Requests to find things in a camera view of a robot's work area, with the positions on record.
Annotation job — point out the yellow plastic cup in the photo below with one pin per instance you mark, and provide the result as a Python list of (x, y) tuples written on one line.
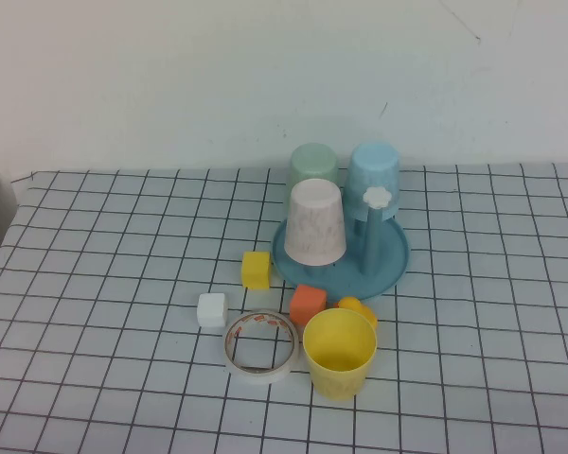
[(336, 383)]

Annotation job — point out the pale pink plastic cup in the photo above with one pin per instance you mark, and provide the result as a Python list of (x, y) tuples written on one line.
[(314, 222)]

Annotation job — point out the green plastic cup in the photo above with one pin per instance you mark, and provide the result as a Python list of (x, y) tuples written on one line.
[(312, 163)]

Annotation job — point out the blue plastic cup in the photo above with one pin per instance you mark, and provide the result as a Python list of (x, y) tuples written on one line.
[(371, 170)]

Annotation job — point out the blue cup stand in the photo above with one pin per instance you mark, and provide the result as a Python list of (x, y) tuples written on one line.
[(383, 269)]

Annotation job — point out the yellow foam cube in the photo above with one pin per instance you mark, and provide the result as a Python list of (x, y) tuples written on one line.
[(254, 272)]

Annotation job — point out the orange foam cube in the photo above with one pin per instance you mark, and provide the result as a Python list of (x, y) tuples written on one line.
[(307, 306)]

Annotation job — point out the yellow rubber duck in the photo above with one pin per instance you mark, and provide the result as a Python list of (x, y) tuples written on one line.
[(355, 305)]

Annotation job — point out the white foam cube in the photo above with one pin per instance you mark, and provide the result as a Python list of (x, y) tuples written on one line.
[(212, 310)]

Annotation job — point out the white tape roll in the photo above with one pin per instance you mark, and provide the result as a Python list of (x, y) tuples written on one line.
[(260, 376)]

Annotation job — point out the checkered white tablecloth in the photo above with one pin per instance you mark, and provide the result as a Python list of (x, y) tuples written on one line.
[(123, 284)]

